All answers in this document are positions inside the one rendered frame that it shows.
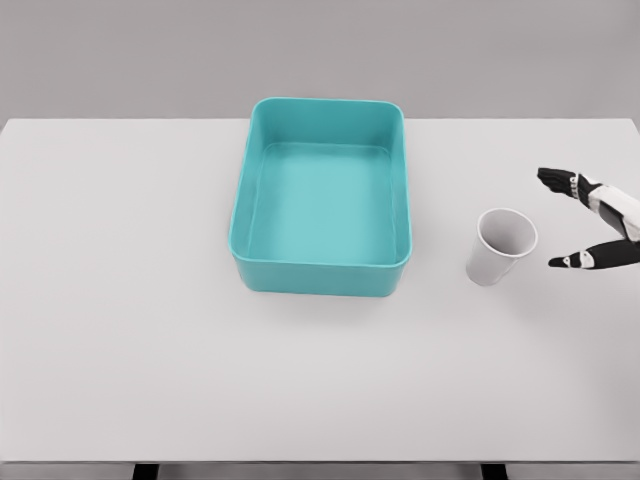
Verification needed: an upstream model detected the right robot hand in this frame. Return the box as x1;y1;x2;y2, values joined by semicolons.
536;166;640;271

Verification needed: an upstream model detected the teal plastic basket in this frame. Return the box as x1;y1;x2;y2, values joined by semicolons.
228;96;414;297

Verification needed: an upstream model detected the white paper cup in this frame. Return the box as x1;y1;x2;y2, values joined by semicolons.
465;207;539;288

